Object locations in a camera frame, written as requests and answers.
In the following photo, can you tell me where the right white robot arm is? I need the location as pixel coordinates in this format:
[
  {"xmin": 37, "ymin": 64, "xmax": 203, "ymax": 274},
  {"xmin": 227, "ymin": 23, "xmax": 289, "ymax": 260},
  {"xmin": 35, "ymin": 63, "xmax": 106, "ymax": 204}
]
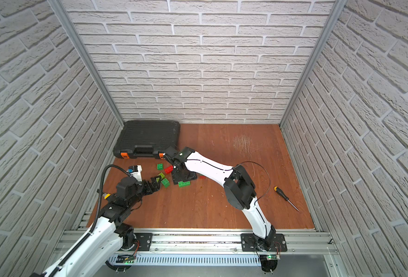
[{"xmin": 158, "ymin": 147, "xmax": 275, "ymax": 249}]

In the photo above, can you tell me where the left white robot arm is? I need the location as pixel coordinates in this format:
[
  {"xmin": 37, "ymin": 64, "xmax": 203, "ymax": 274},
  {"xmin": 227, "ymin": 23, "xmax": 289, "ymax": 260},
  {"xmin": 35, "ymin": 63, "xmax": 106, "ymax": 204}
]
[{"xmin": 31, "ymin": 175, "xmax": 162, "ymax": 277}]

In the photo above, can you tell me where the black plastic tool case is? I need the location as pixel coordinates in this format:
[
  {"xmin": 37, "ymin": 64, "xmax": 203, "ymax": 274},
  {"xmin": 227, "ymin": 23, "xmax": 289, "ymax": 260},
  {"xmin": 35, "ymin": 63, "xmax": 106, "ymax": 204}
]
[{"xmin": 113, "ymin": 120, "xmax": 180, "ymax": 159}]

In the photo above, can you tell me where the black yellow screwdriver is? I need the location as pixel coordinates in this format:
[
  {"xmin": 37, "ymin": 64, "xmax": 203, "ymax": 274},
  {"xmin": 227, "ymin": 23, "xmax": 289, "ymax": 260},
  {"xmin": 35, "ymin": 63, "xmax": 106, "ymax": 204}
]
[{"xmin": 274, "ymin": 187, "xmax": 299, "ymax": 212}]

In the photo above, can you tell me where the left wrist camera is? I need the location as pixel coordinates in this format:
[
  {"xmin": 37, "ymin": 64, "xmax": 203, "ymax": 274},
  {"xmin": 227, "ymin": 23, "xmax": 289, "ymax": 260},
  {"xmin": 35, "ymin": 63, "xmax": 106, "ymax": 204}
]
[{"xmin": 127, "ymin": 165, "xmax": 142, "ymax": 182}]

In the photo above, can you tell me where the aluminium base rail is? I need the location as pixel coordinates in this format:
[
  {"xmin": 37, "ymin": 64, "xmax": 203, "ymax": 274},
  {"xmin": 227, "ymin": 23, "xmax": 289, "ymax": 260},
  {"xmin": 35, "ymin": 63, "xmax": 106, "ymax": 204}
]
[{"xmin": 51, "ymin": 211, "xmax": 340, "ymax": 267}]

